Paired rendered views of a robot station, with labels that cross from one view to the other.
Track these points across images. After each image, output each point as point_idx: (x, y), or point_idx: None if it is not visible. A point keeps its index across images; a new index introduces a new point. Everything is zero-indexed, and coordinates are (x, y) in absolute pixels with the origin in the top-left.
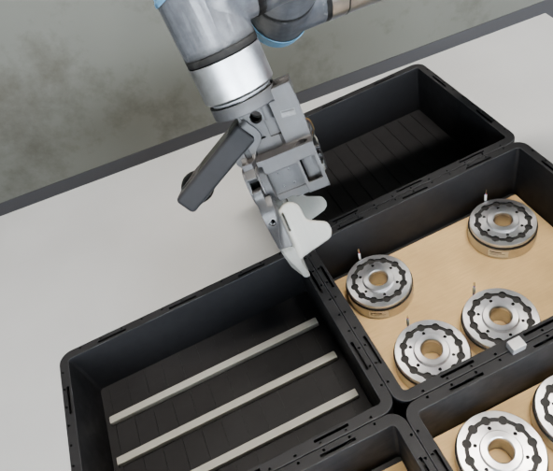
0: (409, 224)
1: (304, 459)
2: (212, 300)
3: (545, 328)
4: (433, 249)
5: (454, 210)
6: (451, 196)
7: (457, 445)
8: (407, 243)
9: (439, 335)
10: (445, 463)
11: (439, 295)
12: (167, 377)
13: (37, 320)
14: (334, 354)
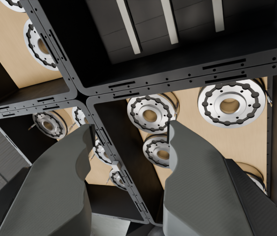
0: (276, 149)
1: (35, 18)
2: None
3: (127, 178)
4: (249, 143)
5: (273, 173)
6: None
7: None
8: (271, 130)
9: (160, 123)
10: (53, 108)
11: (203, 129)
12: None
13: None
14: (173, 42)
